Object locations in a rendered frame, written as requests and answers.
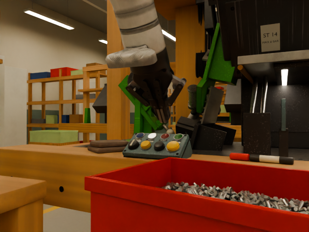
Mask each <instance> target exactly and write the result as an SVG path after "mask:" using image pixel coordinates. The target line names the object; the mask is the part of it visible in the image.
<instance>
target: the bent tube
mask: <svg viewBox="0 0 309 232"><path fill-rule="evenodd" d="M209 52H210V50H207V52H206V53H205V55H204V57H203V58H202V60H204V61H206V62H207V59H208V55H209ZM200 114H201V113H197V114H196V115H192V114H190V115H189V116H188V118H190V119H193V120H195V119H196V118H197V117H198V116H200Z"/></svg>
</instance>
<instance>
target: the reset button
mask: <svg viewBox="0 0 309 232"><path fill-rule="evenodd" d="M150 146H151V143H150V142H149V141H147V140H146V141H143V142H142V143H141V148H142V149H147V148H149V147H150Z"/></svg>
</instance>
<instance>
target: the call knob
mask: <svg viewBox="0 0 309 232"><path fill-rule="evenodd" d="M137 146H138V141H137V140H135V139H134V140H131V141H129V143H128V147H129V148H131V149H132V148H135V147H137Z"/></svg>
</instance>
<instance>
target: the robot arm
mask: <svg viewBox="0 0 309 232"><path fill-rule="evenodd" d="M109 1H110V2H111V4H112V6H113V10H114V14H115V17H116V20H117V23H118V26H119V28H120V35H121V40H122V44H123V47H124V50H121V51H118V52H114V53H111V54H109V55H107V57H106V59H105V61H106V63H107V66H108V68H110V69H115V68H127V67H130V69H131V72H132V73H133V76H132V79H133V81H131V82H130V84H129V85H128V86H127V87H126V90H127V91H128V92H129V93H130V94H131V95H133V96H134V97H135V98H136V99H137V100H138V101H140V102H141V103H142V104H143V105H144V106H146V107H148V106H152V107H153V108H154V110H155V113H156V117H157V119H158V120H159V121H160V123H167V122H168V120H169V118H170V117H171V113H170V110H169V106H172V105H173V103H174V102H175V100H176V98H177V97H178V95H179V94H180V92H181V90H182V89H183V87H184V85H185V83H186V79H185V78H181V79H180V78H178V77H176V76H175V75H174V72H173V70H172V69H171V67H170V63H169V57H168V54H167V49H166V44H165V40H164V36H163V32H162V28H161V26H160V23H159V20H158V16H157V12H156V8H155V3H154V0H109ZM171 82H172V87H173V89H174V91H173V93H172V95H171V96H170V97H168V95H167V93H168V87H169V85H170V83H171Z"/></svg>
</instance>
